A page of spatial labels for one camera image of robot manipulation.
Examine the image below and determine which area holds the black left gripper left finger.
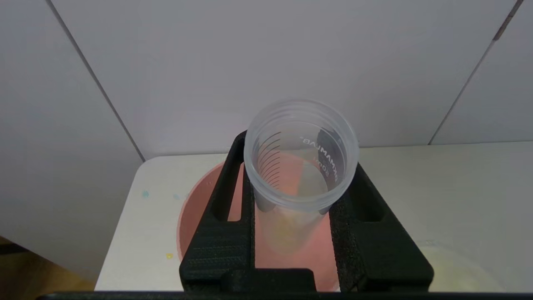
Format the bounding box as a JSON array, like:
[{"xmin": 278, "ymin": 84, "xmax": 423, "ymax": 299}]
[{"xmin": 179, "ymin": 130, "xmax": 256, "ymax": 293}]

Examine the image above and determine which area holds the clear glass beaker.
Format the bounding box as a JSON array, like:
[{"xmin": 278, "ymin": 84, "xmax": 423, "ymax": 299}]
[{"xmin": 416, "ymin": 239, "xmax": 512, "ymax": 293}]

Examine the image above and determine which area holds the pink plastic bowl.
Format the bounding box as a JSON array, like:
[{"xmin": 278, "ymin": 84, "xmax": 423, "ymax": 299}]
[{"xmin": 177, "ymin": 151, "xmax": 341, "ymax": 292}]

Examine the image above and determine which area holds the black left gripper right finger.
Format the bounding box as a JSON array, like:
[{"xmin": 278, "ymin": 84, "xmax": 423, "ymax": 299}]
[{"xmin": 329, "ymin": 162, "xmax": 435, "ymax": 292}]

